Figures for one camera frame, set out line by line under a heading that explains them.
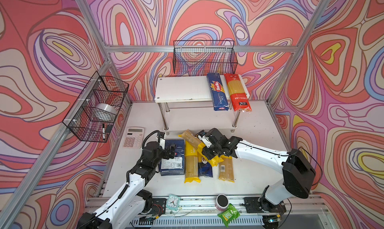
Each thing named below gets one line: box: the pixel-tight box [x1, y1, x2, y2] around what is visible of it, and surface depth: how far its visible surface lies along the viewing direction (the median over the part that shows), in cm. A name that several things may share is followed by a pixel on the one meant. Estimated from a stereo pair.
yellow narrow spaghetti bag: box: [178, 129, 224, 167], surface depth 85 cm
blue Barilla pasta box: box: [160, 139, 185, 176], surface depth 82 cm
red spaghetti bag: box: [224, 73, 252, 113], surface depth 75 cm
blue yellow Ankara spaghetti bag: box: [197, 152, 213, 178], surface depth 86 cm
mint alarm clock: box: [166, 193, 181, 211], surface depth 75 cm
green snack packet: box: [217, 203, 241, 228], surface depth 72 cm
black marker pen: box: [102, 123, 106, 140], surface depth 73 cm
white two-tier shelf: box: [154, 76, 238, 133], surface depth 85 cm
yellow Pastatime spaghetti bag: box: [184, 140, 201, 183], surface depth 86 cm
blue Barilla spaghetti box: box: [206, 72, 230, 111], surface depth 73 cm
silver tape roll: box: [93, 103, 117, 122], surface depth 74 cm
